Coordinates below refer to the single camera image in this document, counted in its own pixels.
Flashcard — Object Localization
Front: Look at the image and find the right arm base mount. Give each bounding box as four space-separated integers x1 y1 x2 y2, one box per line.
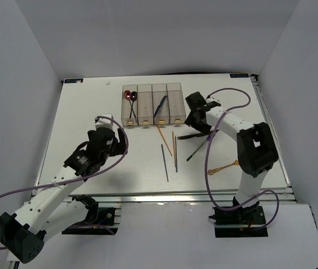
209 202 268 238

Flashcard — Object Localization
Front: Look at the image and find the rainbow fork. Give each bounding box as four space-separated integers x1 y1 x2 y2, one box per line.
186 135 211 161

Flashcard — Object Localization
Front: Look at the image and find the blue chopstick right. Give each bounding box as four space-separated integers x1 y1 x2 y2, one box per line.
174 136 178 173

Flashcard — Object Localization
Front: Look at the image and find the blue knife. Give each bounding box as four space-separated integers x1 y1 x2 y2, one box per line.
153 95 167 118

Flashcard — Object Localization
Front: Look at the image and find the rainbow spoon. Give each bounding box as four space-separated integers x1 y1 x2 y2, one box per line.
124 90 132 117

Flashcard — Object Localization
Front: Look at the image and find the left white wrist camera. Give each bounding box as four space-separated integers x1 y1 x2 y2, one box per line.
95 114 114 130

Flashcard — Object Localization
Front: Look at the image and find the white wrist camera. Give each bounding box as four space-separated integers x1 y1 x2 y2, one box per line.
206 97 221 109
95 114 114 130

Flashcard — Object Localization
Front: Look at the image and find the orange chopstick left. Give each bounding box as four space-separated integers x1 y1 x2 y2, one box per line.
156 125 173 157

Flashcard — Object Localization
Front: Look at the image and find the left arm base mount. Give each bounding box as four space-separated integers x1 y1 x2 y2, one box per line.
61 196 121 235

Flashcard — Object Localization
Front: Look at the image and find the blue chopstick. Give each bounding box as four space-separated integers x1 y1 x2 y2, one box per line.
160 144 169 182
174 136 178 173

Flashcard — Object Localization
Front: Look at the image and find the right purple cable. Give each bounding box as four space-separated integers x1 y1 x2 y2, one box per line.
205 87 280 231

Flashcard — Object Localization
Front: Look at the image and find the purple cable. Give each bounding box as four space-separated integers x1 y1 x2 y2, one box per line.
205 87 280 231
0 115 130 249

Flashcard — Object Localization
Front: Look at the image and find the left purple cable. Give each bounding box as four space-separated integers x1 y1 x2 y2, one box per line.
0 115 130 249

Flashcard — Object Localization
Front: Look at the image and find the left blue corner sticker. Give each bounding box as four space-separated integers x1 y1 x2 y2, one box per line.
63 78 84 84

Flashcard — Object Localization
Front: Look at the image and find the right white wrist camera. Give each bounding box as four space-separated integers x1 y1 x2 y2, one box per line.
206 97 221 109

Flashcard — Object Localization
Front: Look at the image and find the black spoon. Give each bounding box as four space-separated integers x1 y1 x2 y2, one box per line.
130 91 137 118

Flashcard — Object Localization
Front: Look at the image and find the blue chopstick left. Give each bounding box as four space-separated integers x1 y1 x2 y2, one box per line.
160 144 169 182

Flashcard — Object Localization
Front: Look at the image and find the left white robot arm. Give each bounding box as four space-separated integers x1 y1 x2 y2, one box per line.
0 126 127 263

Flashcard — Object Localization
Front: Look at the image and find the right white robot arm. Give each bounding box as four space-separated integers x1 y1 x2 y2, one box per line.
185 88 279 224

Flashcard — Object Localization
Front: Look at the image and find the blue corner sticker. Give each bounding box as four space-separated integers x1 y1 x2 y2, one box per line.
63 78 84 84
229 73 250 78

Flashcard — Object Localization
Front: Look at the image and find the orange chopstick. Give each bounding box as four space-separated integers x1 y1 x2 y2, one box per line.
156 125 173 157
172 131 177 169

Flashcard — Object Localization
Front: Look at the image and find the orange chopstick right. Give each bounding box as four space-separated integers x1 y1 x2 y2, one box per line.
172 131 177 169

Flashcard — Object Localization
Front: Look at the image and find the clear container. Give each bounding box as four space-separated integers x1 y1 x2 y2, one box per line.
152 84 169 125
121 85 139 126
137 84 154 125
167 82 186 124

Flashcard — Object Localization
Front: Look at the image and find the gold fork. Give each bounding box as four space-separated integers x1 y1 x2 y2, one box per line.
208 160 239 175

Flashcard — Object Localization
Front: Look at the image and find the right blue corner sticker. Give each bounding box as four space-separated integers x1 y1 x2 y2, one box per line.
229 73 250 78

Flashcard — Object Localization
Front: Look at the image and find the black knife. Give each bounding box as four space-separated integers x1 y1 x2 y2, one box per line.
177 133 207 140

